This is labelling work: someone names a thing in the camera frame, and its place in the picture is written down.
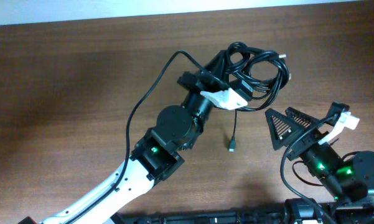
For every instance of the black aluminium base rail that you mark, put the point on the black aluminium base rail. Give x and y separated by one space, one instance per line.
291 211

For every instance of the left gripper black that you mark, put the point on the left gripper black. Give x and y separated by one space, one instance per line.
199 82

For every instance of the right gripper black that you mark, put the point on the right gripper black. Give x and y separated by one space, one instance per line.
302 143

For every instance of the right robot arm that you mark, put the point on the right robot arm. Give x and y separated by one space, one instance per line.
349 179

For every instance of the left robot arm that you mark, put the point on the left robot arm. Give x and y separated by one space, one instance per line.
155 156

